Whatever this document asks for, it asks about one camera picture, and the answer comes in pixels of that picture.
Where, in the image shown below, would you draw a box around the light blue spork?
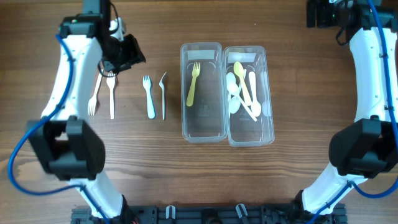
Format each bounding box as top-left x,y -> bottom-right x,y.
143,75 -> 155,119

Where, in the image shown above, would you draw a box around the right clear plastic container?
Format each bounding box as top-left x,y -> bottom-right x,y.
224,45 -> 275,147

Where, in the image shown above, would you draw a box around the yellow plastic fork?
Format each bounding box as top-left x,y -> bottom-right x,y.
186,62 -> 200,106

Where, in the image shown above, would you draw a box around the white slim-handled spoon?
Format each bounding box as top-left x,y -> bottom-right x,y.
228,68 -> 248,114

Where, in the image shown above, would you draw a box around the clear plastic container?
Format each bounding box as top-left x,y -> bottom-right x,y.
224,45 -> 275,147
180,42 -> 229,144

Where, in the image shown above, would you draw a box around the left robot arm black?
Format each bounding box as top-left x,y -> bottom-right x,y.
25,1 -> 145,223

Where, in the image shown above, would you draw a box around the white plastic fork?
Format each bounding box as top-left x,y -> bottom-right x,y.
106,72 -> 116,119

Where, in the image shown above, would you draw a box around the left blue cable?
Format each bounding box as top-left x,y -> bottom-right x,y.
7,33 -> 111,224

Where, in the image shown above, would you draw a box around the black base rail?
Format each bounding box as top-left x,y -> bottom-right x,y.
70,204 -> 348,224

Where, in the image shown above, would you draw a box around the left clear plastic container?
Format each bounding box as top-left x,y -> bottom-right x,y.
180,42 -> 229,144

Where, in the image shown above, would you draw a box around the white wide-handled spoon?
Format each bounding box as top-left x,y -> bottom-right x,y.
249,72 -> 261,117

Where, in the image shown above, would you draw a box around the yellow plastic spoon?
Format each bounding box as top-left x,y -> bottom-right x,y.
233,62 -> 252,106

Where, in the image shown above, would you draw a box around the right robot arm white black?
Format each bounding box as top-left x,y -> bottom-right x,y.
292,0 -> 397,216

